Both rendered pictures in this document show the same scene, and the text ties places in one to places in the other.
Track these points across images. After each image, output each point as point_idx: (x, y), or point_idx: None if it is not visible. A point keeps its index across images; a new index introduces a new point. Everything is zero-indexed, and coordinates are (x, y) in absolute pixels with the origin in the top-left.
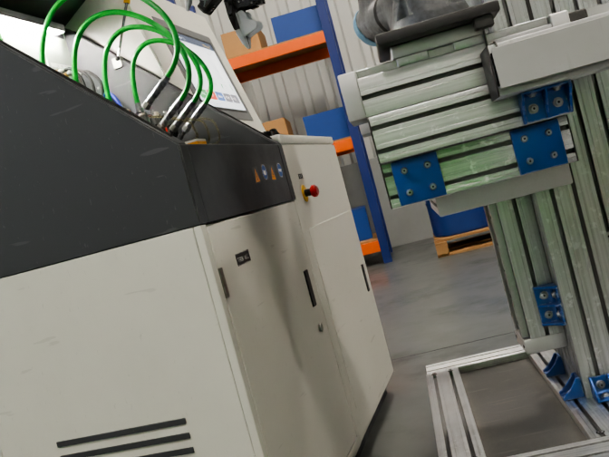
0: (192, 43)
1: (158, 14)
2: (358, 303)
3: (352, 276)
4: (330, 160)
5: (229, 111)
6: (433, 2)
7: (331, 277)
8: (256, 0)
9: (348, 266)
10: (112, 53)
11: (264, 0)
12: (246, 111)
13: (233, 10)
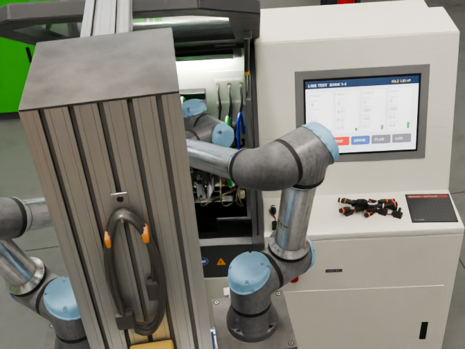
0: (362, 86)
1: (313, 65)
2: (369, 341)
3: (378, 325)
4: (423, 248)
5: (363, 154)
6: (55, 344)
7: (304, 320)
8: (198, 183)
9: (371, 318)
10: (248, 91)
11: (210, 183)
12: (416, 149)
13: (192, 176)
